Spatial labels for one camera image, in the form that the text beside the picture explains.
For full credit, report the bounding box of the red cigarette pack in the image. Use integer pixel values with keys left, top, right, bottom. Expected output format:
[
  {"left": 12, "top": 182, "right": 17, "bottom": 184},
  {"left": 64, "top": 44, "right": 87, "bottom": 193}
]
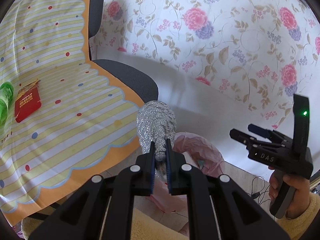
[{"left": 15, "top": 79, "right": 42, "bottom": 123}]

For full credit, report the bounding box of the green plastic bottle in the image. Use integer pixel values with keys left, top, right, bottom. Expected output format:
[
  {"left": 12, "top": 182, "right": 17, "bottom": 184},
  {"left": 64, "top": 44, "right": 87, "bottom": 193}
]
[{"left": 0, "top": 81, "right": 14, "bottom": 125}]

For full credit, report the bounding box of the pink plastic trash bag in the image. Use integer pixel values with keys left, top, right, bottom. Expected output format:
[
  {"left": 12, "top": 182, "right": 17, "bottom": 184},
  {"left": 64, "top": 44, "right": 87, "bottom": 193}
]
[{"left": 146, "top": 132, "right": 226, "bottom": 238}]

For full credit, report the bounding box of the person's right hand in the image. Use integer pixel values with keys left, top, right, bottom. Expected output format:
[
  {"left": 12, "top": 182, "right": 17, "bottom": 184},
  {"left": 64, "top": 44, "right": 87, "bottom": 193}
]
[{"left": 268, "top": 172, "right": 310, "bottom": 219}]

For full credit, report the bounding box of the yellow striped plastic cover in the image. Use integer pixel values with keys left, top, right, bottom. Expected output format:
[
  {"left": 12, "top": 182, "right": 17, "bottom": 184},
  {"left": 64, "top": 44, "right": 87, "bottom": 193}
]
[{"left": 1, "top": 0, "right": 143, "bottom": 225}]

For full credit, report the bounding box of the grey office chair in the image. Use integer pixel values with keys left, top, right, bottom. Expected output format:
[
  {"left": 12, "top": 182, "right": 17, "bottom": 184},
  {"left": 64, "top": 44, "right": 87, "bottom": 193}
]
[{"left": 32, "top": 0, "right": 160, "bottom": 222}]

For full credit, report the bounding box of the floral wall sheet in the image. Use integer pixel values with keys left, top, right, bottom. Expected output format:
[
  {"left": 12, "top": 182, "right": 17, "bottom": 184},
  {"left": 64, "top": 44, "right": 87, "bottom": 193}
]
[{"left": 94, "top": 0, "right": 319, "bottom": 176}]

